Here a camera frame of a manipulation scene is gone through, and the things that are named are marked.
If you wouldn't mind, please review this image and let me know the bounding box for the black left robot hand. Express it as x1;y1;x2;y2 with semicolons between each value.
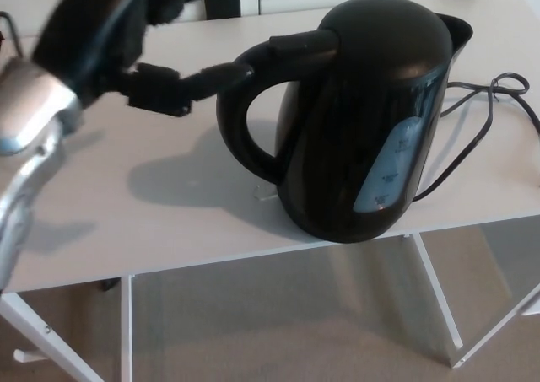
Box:
30;0;257;119

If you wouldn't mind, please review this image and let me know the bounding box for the black electric kettle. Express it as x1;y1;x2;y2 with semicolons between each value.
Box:
215;0;475;245

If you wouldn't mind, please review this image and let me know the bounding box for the black power cord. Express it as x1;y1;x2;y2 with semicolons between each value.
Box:
411;73;540;202

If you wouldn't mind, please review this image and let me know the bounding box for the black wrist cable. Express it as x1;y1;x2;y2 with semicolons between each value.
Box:
0;11;25;58

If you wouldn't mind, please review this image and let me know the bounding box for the white metal table frame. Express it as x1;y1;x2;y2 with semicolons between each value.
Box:
0;221;540;382

